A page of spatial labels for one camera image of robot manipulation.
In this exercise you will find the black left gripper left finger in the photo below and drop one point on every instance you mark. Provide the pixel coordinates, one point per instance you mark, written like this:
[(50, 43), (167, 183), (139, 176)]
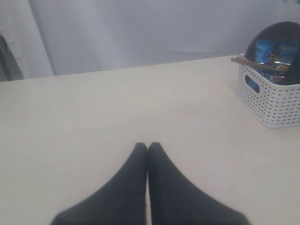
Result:
[(121, 201)]

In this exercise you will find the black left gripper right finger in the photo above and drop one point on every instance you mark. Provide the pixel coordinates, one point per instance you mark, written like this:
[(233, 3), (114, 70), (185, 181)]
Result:
[(175, 200)]

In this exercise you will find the blue chips bag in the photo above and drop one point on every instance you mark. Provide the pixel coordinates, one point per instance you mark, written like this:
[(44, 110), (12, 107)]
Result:
[(279, 55)]

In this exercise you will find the brown round plate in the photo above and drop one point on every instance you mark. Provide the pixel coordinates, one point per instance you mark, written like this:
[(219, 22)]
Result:
[(281, 31)]

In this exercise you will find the white perforated plastic basket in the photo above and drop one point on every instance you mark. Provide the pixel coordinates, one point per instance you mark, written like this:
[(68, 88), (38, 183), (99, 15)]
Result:
[(274, 106)]

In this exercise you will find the white curtain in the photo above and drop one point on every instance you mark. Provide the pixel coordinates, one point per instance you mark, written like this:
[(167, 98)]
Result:
[(60, 37)]

